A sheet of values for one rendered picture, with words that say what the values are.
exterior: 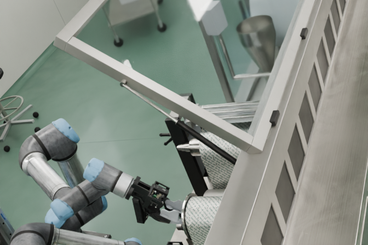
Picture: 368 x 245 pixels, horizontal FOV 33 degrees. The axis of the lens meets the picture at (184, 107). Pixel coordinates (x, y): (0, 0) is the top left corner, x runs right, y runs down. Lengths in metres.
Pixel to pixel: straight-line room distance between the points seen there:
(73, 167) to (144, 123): 2.60
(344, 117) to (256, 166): 0.52
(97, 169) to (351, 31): 1.02
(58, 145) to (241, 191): 1.15
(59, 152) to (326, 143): 1.07
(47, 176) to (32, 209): 2.56
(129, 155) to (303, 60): 3.12
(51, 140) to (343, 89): 1.08
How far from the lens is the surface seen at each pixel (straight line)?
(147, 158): 4.64
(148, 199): 1.97
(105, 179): 1.99
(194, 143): 2.12
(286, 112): 1.60
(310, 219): 1.59
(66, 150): 2.42
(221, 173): 2.09
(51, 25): 7.33
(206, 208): 1.93
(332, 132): 1.84
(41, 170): 2.25
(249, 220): 1.32
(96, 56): 1.47
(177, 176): 4.34
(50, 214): 2.70
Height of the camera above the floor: 2.53
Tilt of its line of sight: 30 degrees down
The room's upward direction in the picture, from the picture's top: 22 degrees counter-clockwise
